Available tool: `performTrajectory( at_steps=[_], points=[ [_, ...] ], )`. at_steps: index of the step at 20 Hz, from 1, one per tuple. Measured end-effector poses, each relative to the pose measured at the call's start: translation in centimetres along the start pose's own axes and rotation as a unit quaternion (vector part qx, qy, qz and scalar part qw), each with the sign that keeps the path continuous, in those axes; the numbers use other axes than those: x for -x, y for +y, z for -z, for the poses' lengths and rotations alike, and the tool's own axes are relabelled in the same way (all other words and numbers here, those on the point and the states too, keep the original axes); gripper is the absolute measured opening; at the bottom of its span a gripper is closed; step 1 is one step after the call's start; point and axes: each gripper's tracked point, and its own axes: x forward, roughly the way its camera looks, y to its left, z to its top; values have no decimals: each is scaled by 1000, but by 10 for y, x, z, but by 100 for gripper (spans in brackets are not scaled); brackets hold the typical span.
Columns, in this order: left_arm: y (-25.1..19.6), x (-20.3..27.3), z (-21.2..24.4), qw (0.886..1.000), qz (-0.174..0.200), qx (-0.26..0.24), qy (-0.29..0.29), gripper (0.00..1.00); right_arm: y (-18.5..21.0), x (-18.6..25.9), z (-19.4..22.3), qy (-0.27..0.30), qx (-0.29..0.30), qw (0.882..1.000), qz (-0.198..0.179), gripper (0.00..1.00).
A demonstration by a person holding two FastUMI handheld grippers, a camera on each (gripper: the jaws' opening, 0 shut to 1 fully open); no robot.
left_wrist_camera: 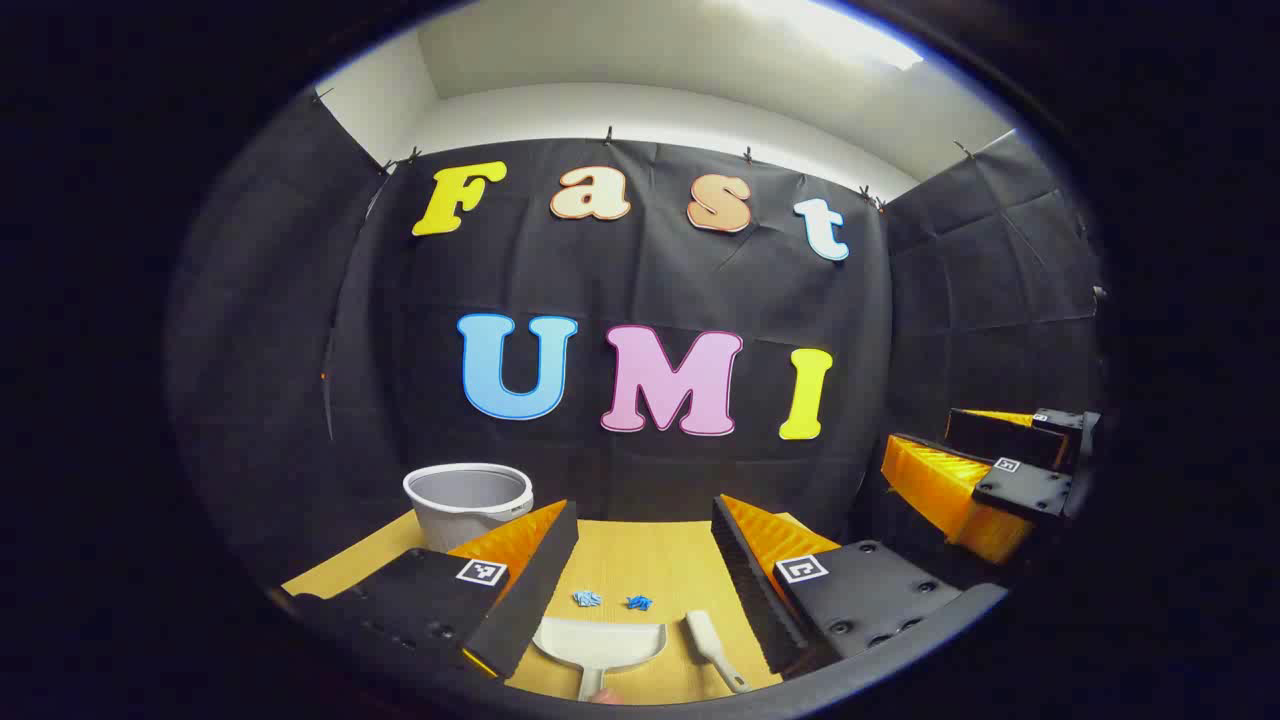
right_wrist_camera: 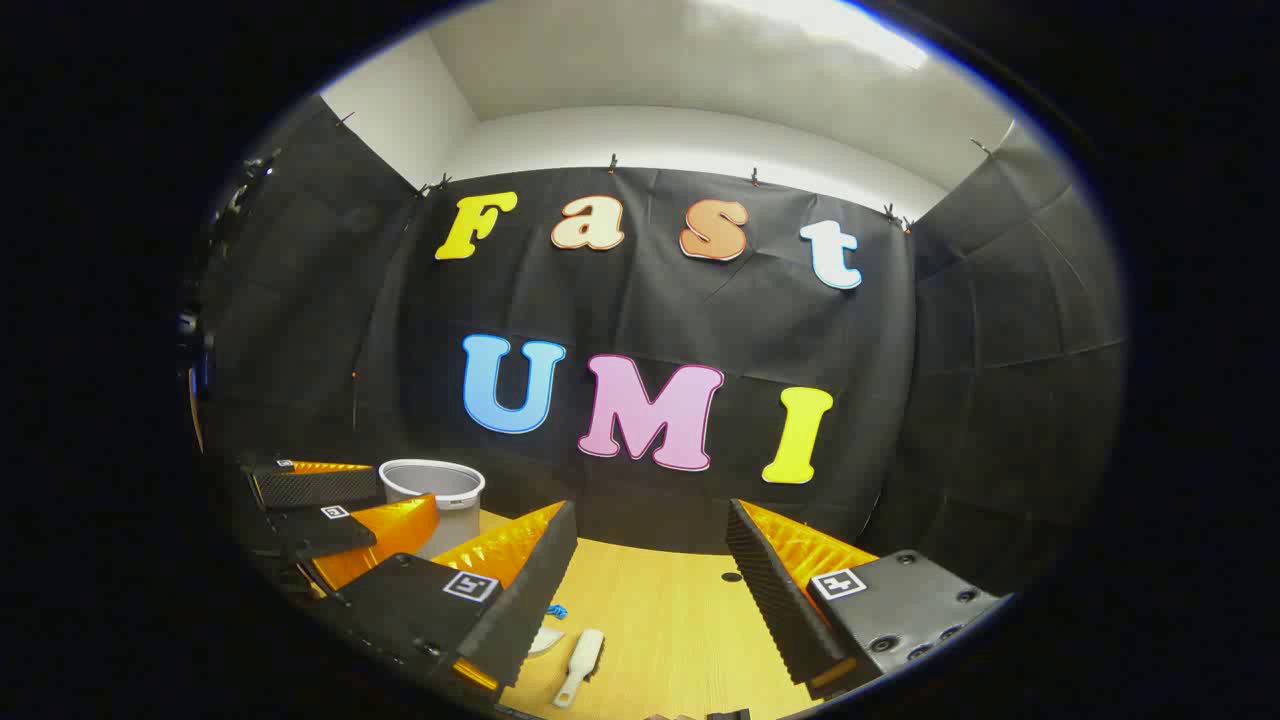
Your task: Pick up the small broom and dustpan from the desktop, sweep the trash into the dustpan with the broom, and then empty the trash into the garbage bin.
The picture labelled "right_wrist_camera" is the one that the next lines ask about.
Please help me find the small white broom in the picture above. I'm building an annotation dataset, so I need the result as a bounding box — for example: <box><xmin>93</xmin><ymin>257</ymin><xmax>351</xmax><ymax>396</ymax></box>
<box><xmin>553</xmin><ymin>628</ymin><xmax>607</xmax><ymax>710</ymax></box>

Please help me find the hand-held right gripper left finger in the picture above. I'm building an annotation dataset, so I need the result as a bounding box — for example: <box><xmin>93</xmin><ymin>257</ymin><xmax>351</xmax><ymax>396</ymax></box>
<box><xmin>335</xmin><ymin>498</ymin><xmax>581</xmax><ymax>696</ymax></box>

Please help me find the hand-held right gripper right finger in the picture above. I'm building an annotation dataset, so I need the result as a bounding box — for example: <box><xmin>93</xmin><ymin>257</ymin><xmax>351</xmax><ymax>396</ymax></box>
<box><xmin>725</xmin><ymin>497</ymin><xmax>1003</xmax><ymax>703</ymax></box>

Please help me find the grey garbage bin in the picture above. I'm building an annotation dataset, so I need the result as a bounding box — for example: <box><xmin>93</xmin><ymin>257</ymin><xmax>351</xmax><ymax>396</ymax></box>
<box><xmin>378</xmin><ymin>458</ymin><xmax>487</xmax><ymax>559</ymax></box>

